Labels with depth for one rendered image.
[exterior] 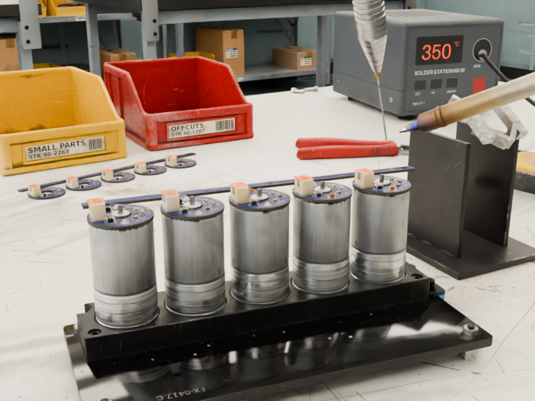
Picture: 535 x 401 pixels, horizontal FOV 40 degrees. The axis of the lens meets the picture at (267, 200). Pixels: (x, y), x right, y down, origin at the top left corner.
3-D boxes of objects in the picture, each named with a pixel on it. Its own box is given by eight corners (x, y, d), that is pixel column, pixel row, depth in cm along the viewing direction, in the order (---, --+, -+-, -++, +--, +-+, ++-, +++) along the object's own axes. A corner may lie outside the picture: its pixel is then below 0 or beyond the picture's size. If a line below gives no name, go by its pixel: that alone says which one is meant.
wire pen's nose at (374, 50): (357, 76, 27) (352, 40, 27) (370, 64, 28) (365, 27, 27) (384, 79, 27) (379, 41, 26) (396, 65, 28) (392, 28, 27)
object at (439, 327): (400, 289, 36) (401, 268, 36) (492, 361, 30) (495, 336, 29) (64, 348, 31) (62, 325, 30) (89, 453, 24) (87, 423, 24)
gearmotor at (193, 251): (233, 329, 30) (232, 209, 28) (174, 340, 29) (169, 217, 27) (216, 303, 32) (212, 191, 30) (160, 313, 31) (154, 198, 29)
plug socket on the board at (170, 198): (186, 210, 28) (185, 193, 28) (164, 213, 28) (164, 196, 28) (181, 204, 29) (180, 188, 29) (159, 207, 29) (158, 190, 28)
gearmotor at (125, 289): (165, 341, 29) (159, 218, 27) (102, 353, 28) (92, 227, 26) (152, 314, 31) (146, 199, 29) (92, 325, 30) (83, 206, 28)
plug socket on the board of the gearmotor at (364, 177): (379, 187, 31) (380, 172, 31) (361, 188, 31) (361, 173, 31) (369, 181, 32) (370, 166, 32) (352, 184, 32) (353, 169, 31)
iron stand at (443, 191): (421, 322, 40) (513, 215, 33) (352, 200, 44) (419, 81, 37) (503, 299, 43) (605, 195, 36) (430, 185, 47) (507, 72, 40)
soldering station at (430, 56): (497, 114, 75) (507, 18, 72) (399, 123, 71) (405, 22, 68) (417, 90, 89) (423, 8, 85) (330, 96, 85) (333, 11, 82)
